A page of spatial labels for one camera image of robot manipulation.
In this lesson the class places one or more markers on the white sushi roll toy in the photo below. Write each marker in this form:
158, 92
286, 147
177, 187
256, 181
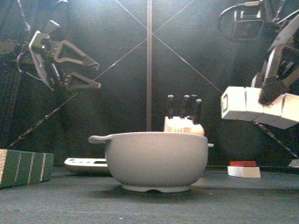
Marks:
241, 103

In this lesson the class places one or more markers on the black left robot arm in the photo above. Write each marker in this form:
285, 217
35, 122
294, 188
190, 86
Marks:
9, 58

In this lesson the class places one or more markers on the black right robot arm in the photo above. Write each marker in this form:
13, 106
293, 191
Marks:
286, 7

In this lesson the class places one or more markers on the green sushi roll toy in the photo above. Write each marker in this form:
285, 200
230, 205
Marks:
23, 167

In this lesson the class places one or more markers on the small white toy piece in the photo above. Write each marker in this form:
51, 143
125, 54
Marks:
294, 163

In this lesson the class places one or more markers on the wooden knife block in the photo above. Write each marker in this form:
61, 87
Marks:
184, 126

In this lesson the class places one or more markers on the red and white nigiri toy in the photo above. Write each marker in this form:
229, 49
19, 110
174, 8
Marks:
244, 169

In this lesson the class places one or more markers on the grey toy cooking pot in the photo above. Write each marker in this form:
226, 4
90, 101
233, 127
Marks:
156, 160

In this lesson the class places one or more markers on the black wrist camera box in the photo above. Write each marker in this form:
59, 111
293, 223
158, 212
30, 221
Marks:
249, 27

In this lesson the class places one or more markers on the vertical metal frame pole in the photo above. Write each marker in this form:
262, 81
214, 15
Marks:
149, 64

